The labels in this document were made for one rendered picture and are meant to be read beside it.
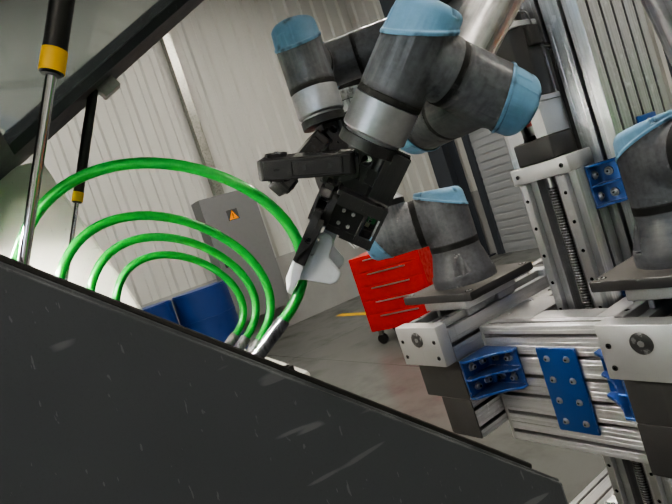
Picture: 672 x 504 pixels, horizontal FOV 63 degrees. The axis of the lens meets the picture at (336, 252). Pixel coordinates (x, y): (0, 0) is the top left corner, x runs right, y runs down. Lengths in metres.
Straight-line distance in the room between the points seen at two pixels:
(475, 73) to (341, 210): 0.21
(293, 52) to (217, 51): 7.70
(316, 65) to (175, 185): 6.88
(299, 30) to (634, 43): 0.76
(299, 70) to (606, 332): 0.61
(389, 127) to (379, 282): 4.49
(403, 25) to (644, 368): 0.61
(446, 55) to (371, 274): 4.53
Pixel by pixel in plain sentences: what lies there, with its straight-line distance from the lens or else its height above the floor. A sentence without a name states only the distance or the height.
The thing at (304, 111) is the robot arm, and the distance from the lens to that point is 0.87.
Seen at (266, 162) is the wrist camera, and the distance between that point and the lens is 0.63.
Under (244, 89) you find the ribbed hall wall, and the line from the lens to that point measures 8.50.
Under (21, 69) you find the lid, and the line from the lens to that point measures 0.90.
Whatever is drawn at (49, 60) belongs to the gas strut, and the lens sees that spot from 0.50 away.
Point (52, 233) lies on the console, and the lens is 1.15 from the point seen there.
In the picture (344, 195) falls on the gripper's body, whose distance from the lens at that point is 0.62.
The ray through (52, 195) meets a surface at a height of 1.41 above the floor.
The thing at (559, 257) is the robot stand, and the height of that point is 1.05.
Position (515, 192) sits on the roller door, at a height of 0.82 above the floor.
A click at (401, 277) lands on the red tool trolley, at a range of 4.97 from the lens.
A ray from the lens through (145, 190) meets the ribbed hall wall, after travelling 7.55.
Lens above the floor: 1.28
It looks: 3 degrees down
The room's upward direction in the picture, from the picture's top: 18 degrees counter-clockwise
